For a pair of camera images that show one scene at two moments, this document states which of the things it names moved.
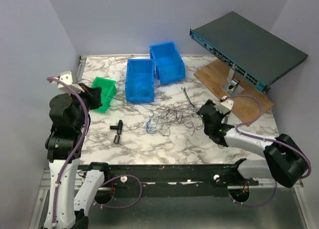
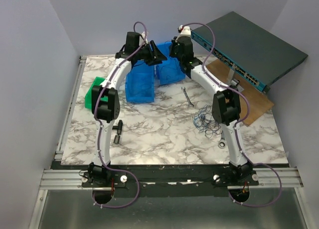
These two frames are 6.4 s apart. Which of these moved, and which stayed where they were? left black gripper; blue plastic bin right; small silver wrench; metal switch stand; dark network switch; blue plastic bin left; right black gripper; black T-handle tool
Moved: right black gripper; left black gripper
Stayed: blue plastic bin left; blue plastic bin right; small silver wrench; metal switch stand; black T-handle tool; dark network switch
